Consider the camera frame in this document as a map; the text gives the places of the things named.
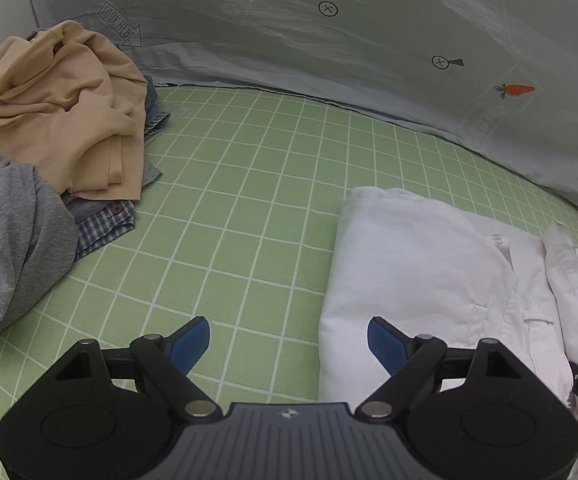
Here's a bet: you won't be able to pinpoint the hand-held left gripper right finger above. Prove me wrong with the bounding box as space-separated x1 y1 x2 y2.
356 316 532 421

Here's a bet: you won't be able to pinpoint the white pants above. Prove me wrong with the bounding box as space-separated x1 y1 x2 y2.
316 186 578 478

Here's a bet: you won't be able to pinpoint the beige shirt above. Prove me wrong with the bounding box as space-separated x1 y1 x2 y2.
0 20 150 200

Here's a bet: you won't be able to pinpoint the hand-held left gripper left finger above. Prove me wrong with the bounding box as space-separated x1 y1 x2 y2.
49 316 222 422

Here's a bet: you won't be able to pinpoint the green grid mat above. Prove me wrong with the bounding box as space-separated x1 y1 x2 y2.
0 84 578 480

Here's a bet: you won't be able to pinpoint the grey sweatpants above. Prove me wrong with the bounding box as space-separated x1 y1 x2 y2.
0 142 80 344

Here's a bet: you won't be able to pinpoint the grey carrot print sheet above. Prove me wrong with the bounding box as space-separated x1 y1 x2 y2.
21 0 578 226

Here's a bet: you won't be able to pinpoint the blue plaid shirt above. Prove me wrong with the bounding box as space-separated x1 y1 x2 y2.
64 77 172 261

